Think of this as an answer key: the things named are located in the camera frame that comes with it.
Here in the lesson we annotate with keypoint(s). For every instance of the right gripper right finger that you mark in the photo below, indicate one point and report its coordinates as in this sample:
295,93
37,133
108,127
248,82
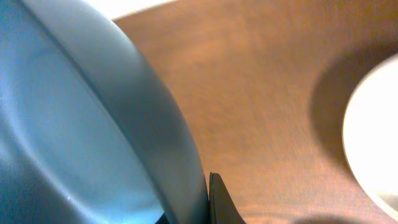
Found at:
222,207

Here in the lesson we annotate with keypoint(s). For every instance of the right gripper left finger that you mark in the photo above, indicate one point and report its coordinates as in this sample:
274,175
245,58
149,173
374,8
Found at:
162,220

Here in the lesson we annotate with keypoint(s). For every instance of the dark blue bowl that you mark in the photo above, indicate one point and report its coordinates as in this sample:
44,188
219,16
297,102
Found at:
89,132

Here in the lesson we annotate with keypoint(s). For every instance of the cream bowl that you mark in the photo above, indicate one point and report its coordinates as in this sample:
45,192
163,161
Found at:
369,135

